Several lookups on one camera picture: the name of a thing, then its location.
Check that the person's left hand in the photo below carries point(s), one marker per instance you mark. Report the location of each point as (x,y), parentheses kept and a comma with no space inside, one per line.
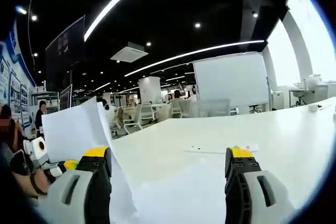
(48,179)

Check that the open laptop on stand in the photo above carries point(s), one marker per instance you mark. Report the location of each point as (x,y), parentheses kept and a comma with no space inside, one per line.
(66,97)

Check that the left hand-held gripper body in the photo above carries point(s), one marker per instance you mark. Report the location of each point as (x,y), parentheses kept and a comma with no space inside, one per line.
(36,150)

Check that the white office chair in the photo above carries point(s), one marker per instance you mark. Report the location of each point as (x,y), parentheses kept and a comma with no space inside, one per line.
(149,112)
(134,121)

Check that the black wristband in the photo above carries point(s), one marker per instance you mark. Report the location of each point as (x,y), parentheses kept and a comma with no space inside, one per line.
(36,184)

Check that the stack of white printing papers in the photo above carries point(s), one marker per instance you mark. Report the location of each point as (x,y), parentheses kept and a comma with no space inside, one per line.
(76,129)

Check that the ceiling air conditioner vent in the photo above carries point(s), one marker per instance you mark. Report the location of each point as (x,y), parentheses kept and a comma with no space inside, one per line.
(129,52)

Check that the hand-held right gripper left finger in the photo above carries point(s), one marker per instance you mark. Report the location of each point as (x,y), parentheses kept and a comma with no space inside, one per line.
(92,195)

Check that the straight ceiling light strip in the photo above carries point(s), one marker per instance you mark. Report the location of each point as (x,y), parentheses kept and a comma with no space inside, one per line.
(194,53)

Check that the blue white wall poster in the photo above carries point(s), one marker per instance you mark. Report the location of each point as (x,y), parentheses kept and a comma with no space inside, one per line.
(14,85)

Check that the long curved ceiling light strip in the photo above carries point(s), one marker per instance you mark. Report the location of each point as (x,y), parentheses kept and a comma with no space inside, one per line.
(118,3)

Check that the white square pillar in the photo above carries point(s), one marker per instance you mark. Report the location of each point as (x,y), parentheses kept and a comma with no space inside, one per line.
(149,90)

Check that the hanging black monitor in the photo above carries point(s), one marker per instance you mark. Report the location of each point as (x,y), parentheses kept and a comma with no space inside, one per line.
(65,51)

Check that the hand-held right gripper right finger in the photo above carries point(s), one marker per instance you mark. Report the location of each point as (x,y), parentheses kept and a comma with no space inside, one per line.
(240,195)

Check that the small white box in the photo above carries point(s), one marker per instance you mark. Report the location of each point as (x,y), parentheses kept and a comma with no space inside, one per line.
(313,108)

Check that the white table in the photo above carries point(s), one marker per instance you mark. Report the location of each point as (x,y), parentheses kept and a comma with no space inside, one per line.
(210,134)

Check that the flat white strip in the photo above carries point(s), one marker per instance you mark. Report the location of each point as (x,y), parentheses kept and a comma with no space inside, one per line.
(218,149)

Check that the white utility sink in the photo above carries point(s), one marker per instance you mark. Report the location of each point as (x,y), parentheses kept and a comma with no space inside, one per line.
(308,93)

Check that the whiteboard on stand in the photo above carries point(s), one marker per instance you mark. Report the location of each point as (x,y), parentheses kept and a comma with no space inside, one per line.
(231,81)

